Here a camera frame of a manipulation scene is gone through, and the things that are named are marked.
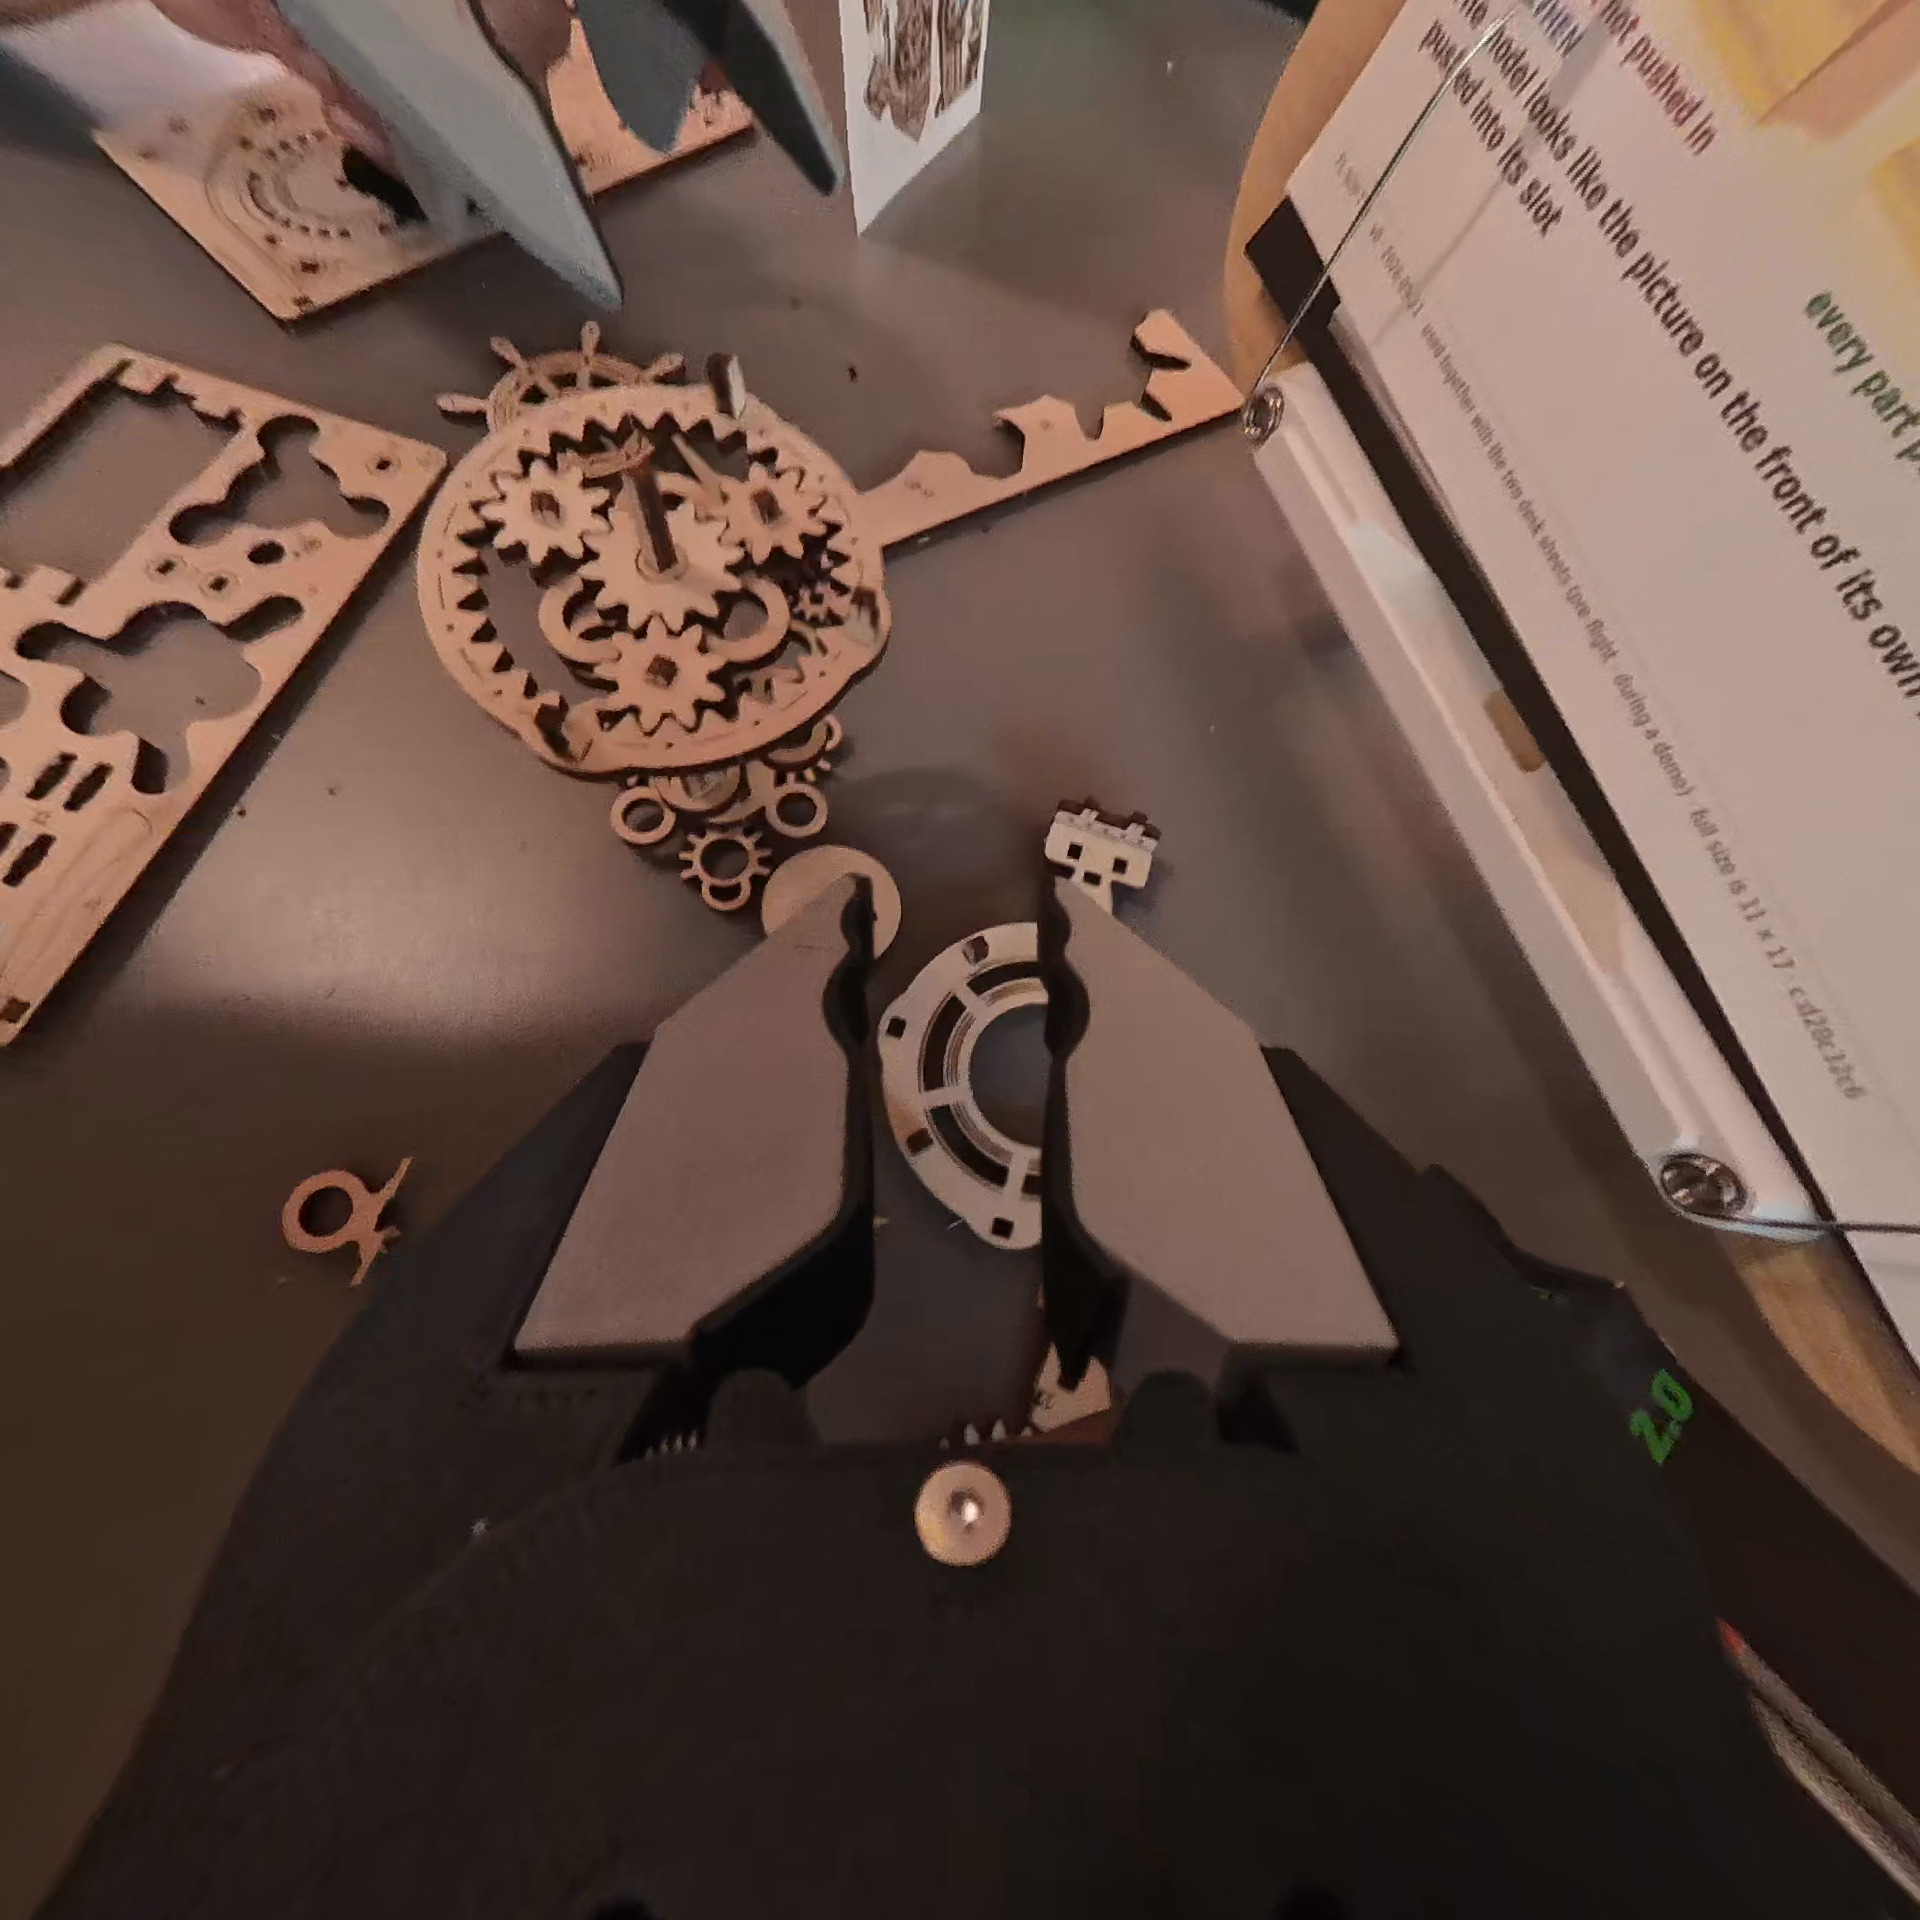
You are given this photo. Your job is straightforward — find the small wooden loop piece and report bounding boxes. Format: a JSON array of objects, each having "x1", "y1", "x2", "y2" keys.
[{"x1": 281, "y1": 1158, "x2": 414, "y2": 1289}]

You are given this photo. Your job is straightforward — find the round wooden frame with tab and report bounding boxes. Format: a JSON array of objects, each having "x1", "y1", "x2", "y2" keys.
[{"x1": 878, "y1": 802, "x2": 1167, "y2": 1249}]

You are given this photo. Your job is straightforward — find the small wooden sheet with dial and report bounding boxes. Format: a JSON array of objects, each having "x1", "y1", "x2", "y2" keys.
[{"x1": 94, "y1": 74, "x2": 504, "y2": 325}]

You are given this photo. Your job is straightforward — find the jagged wooden offcut strip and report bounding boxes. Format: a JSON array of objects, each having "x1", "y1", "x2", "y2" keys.
[{"x1": 855, "y1": 310, "x2": 1248, "y2": 560}]

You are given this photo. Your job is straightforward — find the white illustrated booklet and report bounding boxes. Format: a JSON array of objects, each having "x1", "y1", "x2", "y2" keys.
[{"x1": 835, "y1": 0, "x2": 987, "y2": 238}]

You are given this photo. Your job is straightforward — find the small wooden piece with holes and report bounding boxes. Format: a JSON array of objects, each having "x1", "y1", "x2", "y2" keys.
[{"x1": 1026, "y1": 1341, "x2": 1114, "y2": 1431}]

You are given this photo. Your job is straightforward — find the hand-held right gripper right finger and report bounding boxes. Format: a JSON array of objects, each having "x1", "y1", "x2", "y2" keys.
[{"x1": 1035, "y1": 882, "x2": 1403, "y2": 1419}]

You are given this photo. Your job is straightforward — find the wooden disc with square hole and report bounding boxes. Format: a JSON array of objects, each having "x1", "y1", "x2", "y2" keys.
[{"x1": 760, "y1": 843, "x2": 904, "y2": 941}]

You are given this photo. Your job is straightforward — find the plain wooden part sheet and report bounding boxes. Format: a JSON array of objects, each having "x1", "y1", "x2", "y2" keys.
[{"x1": 545, "y1": 29, "x2": 753, "y2": 195}]

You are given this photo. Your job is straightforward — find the printed instruction sheet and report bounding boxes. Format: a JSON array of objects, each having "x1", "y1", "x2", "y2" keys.
[{"x1": 1286, "y1": 0, "x2": 1920, "y2": 1327}]

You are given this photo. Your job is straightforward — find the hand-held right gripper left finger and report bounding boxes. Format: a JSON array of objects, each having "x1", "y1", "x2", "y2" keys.
[{"x1": 511, "y1": 873, "x2": 879, "y2": 1367}]

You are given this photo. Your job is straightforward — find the large punched-out wooden sheet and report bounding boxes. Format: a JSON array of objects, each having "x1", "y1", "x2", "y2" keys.
[{"x1": 0, "y1": 345, "x2": 448, "y2": 1049}]

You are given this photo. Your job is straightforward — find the light wooden stand board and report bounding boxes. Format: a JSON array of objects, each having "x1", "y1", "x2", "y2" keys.
[{"x1": 1222, "y1": 0, "x2": 1920, "y2": 1479}]

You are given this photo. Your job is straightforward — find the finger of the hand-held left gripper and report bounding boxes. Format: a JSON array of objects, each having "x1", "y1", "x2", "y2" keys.
[
  {"x1": 275, "y1": 0, "x2": 625, "y2": 312},
  {"x1": 576, "y1": 0, "x2": 845, "y2": 201}
]

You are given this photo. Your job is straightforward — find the cluster of small wooden rings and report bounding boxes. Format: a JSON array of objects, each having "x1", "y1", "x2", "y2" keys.
[{"x1": 608, "y1": 719, "x2": 845, "y2": 911}]

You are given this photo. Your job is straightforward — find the round wooden gear assembly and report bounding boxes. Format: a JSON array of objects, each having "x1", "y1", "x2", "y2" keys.
[{"x1": 416, "y1": 321, "x2": 896, "y2": 782}]

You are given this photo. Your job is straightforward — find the black model kit box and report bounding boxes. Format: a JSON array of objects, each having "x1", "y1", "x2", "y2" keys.
[{"x1": 1528, "y1": 1274, "x2": 1920, "y2": 1898}]

